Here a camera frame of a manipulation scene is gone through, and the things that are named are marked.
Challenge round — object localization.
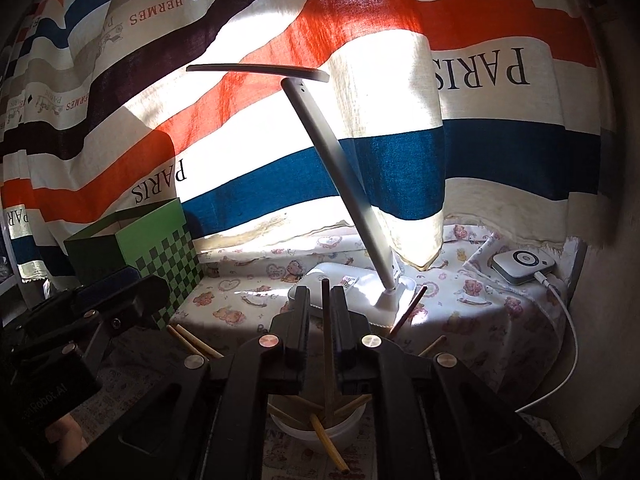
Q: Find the cartoon print tablecloth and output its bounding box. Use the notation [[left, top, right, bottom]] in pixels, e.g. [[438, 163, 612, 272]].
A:
[[65, 327, 386, 480]]

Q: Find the white charging cable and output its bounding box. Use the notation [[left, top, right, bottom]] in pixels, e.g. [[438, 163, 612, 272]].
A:
[[515, 272, 581, 413]]

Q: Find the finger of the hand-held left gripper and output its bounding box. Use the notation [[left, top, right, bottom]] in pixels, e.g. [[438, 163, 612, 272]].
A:
[[70, 266, 143, 293], [85, 276, 172, 332]]

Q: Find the group of bamboo chopsticks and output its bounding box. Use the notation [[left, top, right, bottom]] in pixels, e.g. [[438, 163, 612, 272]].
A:
[[166, 285, 447, 473]]

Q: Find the translucent plastic container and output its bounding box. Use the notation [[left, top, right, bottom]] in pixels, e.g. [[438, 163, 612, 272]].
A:
[[267, 400, 368, 456]]

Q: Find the green checkered box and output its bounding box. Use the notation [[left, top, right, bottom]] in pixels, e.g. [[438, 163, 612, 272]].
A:
[[63, 197, 205, 331]]

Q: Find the person's left hand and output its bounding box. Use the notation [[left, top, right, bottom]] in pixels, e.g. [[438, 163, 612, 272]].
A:
[[50, 415, 91, 468]]

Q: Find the bear print cloth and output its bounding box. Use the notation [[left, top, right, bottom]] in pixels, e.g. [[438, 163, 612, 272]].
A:
[[170, 222, 586, 411]]

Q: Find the striped printed curtain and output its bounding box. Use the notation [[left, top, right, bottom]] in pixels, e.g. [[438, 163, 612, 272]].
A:
[[0, 0, 616, 291]]

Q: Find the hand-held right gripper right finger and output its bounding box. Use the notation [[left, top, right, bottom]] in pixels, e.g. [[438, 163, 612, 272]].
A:
[[330, 285, 581, 480]]

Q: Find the single bamboo chopstick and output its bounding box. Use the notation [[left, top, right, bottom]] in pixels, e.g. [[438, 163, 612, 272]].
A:
[[320, 279, 335, 421]]

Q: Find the small white electronic device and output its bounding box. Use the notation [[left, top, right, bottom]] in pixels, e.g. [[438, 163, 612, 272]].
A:
[[490, 249, 557, 286]]

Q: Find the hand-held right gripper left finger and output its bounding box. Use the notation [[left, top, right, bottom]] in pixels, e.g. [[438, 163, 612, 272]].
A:
[[107, 285, 313, 480]]

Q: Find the white desk lamp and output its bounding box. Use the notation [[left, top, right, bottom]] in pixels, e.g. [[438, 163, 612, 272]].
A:
[[186, 62, 431, 328]]

